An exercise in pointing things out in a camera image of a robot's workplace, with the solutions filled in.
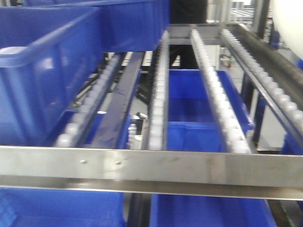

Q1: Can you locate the white roller track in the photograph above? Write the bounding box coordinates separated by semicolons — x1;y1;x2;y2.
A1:
148;31;169;150
54;52;126;148

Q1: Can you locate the right middle roller track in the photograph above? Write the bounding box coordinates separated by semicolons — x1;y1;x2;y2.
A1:
190;29;251;154

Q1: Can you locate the left white roller track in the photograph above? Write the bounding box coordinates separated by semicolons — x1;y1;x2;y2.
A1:
54;52;126;148

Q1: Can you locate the white plastic bin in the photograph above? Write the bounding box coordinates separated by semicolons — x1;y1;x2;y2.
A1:
272;0;303;58

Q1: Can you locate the blue bin bottom front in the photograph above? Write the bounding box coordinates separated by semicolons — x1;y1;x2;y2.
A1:
150;194;276;227

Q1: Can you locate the far right roller track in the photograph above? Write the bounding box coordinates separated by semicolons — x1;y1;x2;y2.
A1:
221;29;303;143

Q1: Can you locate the middle white roller track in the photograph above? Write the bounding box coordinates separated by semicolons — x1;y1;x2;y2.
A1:
148;31;169;150

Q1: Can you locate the blue bin left far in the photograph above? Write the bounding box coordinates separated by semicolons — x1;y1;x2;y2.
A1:
23;0;169;52

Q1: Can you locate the blue bin below rollers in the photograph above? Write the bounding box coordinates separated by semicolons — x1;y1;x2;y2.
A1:
167;68;255;152

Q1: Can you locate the right steel flow rack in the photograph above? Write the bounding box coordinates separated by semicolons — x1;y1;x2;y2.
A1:
0;22;303;227

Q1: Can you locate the large blue bin left near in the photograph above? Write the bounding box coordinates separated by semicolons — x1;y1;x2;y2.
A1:
0;7;102;145

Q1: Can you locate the person in black clothes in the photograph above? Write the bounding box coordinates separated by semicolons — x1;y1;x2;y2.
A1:
169;0;209;70

